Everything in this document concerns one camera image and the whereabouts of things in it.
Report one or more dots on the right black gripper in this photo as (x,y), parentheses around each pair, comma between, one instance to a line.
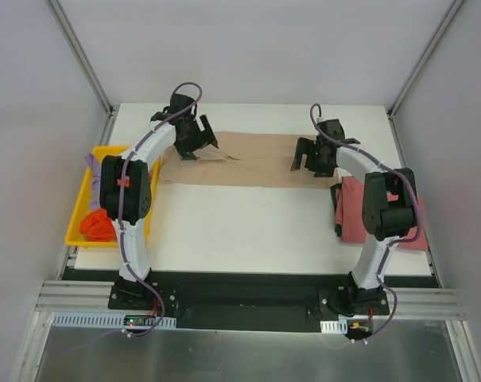
(310,154)

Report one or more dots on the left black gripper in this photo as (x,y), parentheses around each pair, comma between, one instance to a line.
(198,139)

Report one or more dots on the beige t shirt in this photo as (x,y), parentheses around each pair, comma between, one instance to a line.
(243,159)

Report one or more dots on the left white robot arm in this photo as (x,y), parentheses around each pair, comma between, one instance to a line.
(125,193)

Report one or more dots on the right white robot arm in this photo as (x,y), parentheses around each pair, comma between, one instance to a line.
(389,209)

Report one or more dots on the dark green folded shirt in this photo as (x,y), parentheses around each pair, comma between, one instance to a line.
(335,190)

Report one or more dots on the folded red t shirt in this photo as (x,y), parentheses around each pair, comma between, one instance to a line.
(349,214)

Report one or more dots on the lilac t shirt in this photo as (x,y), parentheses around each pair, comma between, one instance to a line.
(95,167)

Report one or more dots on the orange t shirt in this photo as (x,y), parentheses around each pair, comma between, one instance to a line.
(98,227)

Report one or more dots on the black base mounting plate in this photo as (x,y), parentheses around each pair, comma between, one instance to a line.
(243,302)

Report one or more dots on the left aluminium frame post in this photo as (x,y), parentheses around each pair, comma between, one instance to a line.
(62,20)

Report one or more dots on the aluminium frame post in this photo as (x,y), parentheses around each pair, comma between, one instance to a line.
(426,55)
(62,20)

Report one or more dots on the right white cable duct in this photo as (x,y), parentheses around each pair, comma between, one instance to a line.
(334,327)

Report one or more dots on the white cable duct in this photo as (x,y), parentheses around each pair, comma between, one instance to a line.
(103,321)
(334,327)

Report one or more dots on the right aluminium frame post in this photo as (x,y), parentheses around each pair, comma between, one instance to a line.
(426,55)

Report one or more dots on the front aluminium rail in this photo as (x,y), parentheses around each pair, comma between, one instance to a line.
(413,303)

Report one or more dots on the left white cable duct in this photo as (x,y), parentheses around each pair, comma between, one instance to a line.
(103,321)

